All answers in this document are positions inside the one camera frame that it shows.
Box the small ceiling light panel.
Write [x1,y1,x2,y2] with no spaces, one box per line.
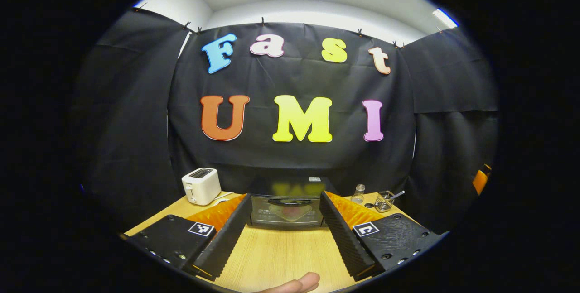
[433,8,459,29]

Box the wire mesh utensil holder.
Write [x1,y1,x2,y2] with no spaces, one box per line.
[374,191,395,213]

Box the black backdrop cloth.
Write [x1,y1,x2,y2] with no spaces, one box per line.
[72,8,499,235]

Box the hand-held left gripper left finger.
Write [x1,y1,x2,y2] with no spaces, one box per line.
[121,192,252,281]

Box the white toaster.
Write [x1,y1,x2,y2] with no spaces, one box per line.
[182,168,222,206]

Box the black electric oven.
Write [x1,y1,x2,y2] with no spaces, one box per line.
[248,176,338,230]

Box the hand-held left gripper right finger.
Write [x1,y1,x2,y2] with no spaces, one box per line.
[319,190,447,282]

